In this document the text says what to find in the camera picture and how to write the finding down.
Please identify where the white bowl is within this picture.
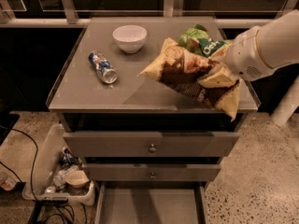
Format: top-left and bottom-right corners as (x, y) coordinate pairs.
(112, 25), (148, 53)

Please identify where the black floor cable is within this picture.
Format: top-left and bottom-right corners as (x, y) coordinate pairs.
(0, 124), (88, 224)

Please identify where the small cup on floor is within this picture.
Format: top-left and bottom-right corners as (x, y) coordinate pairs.
(0, 171), (16, 191)

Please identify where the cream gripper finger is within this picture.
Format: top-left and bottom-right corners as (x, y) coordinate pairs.
(197, 65), (239, 89)
(210, 45), (230, 63)

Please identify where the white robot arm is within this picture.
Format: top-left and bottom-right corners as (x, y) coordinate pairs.
(197, 9), (299, 88)

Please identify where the white post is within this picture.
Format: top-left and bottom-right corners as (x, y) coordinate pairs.
(271, 76), (299, 126)

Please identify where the grey drawer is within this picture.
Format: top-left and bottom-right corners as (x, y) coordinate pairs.
(83, 163), (221, 182)
(64, 132), (239, 158)
(94, 182), (209, 224)

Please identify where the metal window railing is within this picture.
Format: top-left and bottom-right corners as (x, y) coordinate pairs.
(0, 0), (299, 29)

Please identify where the middle grey drawer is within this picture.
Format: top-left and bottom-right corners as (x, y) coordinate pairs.
(83, 163), (221, 182)

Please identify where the grey drawer cabinet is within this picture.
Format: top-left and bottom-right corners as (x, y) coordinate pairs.
(46, 15), (262, 224)

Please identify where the brown chip bag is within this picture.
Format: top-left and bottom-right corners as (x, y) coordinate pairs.
(141, 38), (241, 120)

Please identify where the bottom grey drawer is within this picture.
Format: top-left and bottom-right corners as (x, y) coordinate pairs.
(94, 182), (209, 224)

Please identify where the top grey drawer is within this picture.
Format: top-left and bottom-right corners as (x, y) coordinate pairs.
(64, 132), (239, 158)

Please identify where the white cup in bin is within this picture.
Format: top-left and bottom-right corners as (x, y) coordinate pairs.
(65, 170), (89, 188)

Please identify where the clear plastic bin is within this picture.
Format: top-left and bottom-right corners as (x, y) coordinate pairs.
(22, 124), (95, 206)

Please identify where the plastic bottle in bin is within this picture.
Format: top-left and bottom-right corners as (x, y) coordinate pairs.
(53, 165), (78, 187)

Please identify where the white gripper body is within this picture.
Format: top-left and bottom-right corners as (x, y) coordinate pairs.
(225, 26), (275, 81)

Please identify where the blue soda can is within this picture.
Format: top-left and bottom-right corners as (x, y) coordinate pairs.
(88, 51), (118, 84)

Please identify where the green chip bag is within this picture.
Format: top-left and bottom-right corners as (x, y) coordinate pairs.
(178, 24), (231, 58)

